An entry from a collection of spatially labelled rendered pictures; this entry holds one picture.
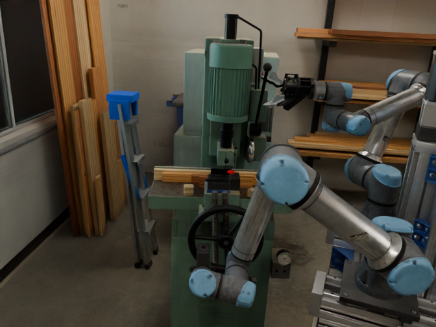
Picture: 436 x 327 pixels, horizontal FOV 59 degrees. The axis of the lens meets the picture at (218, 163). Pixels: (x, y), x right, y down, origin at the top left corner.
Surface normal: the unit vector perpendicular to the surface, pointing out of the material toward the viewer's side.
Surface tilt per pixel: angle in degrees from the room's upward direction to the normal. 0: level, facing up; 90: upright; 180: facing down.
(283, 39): 90
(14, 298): 1
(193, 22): 90
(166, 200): 90
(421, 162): 90
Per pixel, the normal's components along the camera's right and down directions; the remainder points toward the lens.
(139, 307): 0.04, -0.94
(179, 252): 0.02, 0.33
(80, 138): 0.99, 0.04
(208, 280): 0.04, -0.18
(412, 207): -0.36, 0.30
